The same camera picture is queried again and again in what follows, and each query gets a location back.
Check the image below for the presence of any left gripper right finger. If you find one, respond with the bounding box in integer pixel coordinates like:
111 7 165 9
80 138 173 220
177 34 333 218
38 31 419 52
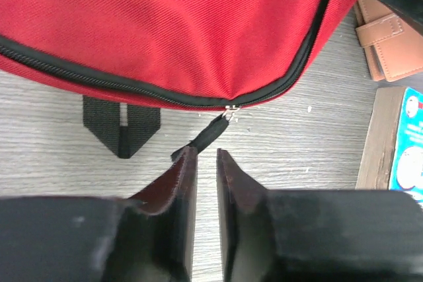
217 149 422 281

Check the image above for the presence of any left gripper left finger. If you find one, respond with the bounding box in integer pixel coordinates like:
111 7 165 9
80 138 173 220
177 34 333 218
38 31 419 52
1 147 198 281

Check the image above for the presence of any blue comic book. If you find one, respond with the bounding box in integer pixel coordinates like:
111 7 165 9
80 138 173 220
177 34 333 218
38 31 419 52
356 87 422 205

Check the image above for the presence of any red backpack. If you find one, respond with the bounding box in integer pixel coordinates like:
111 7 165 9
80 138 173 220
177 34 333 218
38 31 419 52
1 0 356 159

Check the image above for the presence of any tan leather wallet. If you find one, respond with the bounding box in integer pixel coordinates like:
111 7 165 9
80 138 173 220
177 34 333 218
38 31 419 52
354 0 422 82

